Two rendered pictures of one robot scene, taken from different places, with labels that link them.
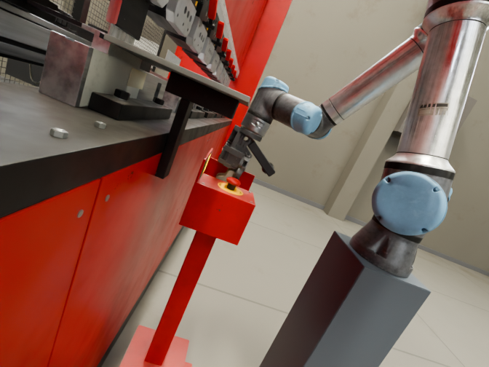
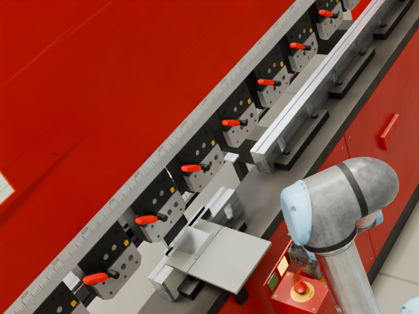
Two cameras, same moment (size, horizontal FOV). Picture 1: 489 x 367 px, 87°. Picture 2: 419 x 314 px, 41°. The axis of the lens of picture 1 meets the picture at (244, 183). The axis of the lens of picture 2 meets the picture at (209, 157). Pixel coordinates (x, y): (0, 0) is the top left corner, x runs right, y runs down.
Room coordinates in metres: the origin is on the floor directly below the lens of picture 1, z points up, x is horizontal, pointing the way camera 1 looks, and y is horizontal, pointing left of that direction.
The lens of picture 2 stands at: (0.02, -0.81, 2.16)
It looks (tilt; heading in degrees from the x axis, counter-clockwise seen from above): 37 degrees down; 57
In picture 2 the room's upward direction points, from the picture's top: 25 degrees counter-clockwise
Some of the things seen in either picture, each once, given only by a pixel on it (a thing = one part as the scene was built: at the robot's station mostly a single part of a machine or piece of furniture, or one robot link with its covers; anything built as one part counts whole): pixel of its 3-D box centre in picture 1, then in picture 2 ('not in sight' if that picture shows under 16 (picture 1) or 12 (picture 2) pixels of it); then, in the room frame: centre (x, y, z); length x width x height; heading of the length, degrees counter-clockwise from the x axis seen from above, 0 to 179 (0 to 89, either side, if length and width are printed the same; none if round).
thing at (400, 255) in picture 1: (387, 241); not in sight; (0.64, -0.39, 0.82); 0.15 x 0.15 x 0.10
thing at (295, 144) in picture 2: (193, 113); (302, 138); (1.14, 0.33, 0.89); 0.30 x 0.05 x 0.03; 5
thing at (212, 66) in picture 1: (210, 49); (293, 42); (1.31, 0.40, 1.18); 0.15 x 0.09 x 0.17; 5
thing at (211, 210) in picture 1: (223, 192); (308, 284); (0.70, 0.04, 0.75); 0.20 x 0.16 x 0.18; 8
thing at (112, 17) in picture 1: (127, 17); (173, 227); (0.54, 0.34, 1.05); 0.10 x 0.02 x 0.10; 5
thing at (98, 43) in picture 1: (126, 55); (187, 232); (0.57, 0.34, 0.99); 0.20 x 0.03 x 0.03; 5
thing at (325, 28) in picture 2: (215, 59); (320, 10); (1.51, 0.42, 1.18); 0.15 x 0.09 x 0.17; 5
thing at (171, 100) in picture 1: (207, 106); (365, 28); (1.79, 0.44, 0.92); 1.68 x 0.06 x 0.10; 5
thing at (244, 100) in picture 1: (190, 76); (217, 253); (0.55, 0.19, 1.00); 0.26 x 0.18 x 0.01; 95
